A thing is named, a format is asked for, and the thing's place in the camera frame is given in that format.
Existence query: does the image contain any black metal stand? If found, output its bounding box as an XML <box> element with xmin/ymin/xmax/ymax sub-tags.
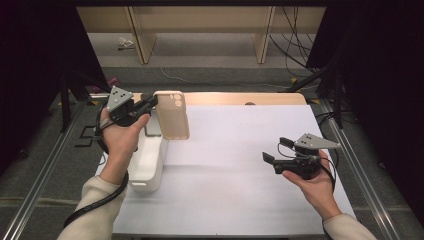
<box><xmin>286</xmin><ymin>59</ymin><xmax>346</xmax><ymax>129</ymax></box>
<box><xmin>59</xmin><ymin>66</ymin><xmax>129</xmax><ymax>133</ymax></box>

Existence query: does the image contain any person's right hand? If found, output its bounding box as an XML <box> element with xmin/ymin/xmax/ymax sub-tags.
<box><xmin>282</xmin><ymin>149</ymin><xmax>344</xmax><ymax>222</ymax></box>

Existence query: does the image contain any white table mat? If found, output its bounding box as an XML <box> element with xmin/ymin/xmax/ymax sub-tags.
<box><xmin>94</xmin><ymin>104</ymin><xmax>356</xmax><ymax>236</ymax></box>

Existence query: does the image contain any pink object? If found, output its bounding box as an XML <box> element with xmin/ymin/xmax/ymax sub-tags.
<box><xmin>91</xmin><ymin>76</ymin><xmax>121</xmax><ymax>94</ymax></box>

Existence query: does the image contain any person's left hand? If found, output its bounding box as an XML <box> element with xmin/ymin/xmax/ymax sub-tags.
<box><xmin>99</xmin><ymin>109</ymin><xmax>151</xmax><ymax>186</ymax></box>

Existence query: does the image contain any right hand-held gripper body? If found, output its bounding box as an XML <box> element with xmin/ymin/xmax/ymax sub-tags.
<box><xmin>273</xmin><ymin>133</ymin><xmax>342</xmax><ymax>181</ymax></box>

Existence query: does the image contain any black curtain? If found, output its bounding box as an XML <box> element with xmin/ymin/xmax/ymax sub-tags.
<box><xmin>0</xmin><ymin>0</ymin><xmax>108</xmax><ymax>174</ymax></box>
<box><xmin>306</xmin><ymin>0</ymin><xmax>424</xmax><ymax>218</ymax></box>

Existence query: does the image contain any right hand-held gripper cable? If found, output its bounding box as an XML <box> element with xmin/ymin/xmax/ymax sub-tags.
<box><xmin>277</xmin><ymin>143</ymin><xmax>338</xmax><ymax>193</ymax></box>

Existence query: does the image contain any white floor cable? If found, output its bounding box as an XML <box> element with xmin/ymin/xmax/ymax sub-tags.
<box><xmin>159</xmin><ymin>66</ymin><xmax>291</xmax><ymax>90</ymax></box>

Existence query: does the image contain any crumpled white paper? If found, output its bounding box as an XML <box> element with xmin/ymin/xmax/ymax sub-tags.
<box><xmin>117</xmin><ymin>36</ymin><xmax>136</xmax><ymax>51</ymax></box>

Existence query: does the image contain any aluminium floor rail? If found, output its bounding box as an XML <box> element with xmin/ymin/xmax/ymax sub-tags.
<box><xmin>0</xmin><ymin>103</ymin><xmax>88</xmax><ymax>240</ymax></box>
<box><xmin>319</xmin><ymin>99</ymin><xmax>401</xmax><ymax>240</ymax></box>

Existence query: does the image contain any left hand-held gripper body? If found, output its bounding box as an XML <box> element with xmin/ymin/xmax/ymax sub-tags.
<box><xmin>105</xmin><ymin>85</ymin><xmax>148</xmax><ymax>128</ymax></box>

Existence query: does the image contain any hand-held gripper cable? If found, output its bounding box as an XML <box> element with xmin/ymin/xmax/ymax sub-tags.
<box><xmin>277</xmin><ymin>143</ymin><xmax>338</xmax><ymax>193</ymax></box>
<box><xmin>62</xmin><ymin>99</ymin><xmax>130</xmax><ymax>229</ymax></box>

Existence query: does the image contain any bundle of black cables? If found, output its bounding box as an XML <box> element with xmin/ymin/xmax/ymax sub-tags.
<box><xmin>269</xmin><ymin>5</ymin><xmax>321</xmax><ymax>79</ymax></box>

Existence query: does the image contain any wooden shelf unit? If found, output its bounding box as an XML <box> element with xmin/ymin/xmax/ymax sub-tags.
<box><xmin>76</xmin><ymin>5</ymin><xmax>327</xmax><ymax>65</ymax></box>

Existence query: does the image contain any beige phone case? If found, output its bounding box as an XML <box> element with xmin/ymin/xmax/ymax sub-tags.
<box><xmin>153</xmin><ymin>90</ymin><xmax>191</xmax><ymax>141</ymax></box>

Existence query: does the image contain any white storage box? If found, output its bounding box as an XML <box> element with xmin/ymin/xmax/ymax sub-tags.
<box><xmin>128</xmin><ymin>109</ymin><xmax>170</xmax><ymax>193</ymax></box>

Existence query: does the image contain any left hand-held gripper cable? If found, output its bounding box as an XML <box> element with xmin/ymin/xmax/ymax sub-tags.
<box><xmin>62</xmin><ymin>99</ymin><xmax>130</xmax><ymax>229</ymax></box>

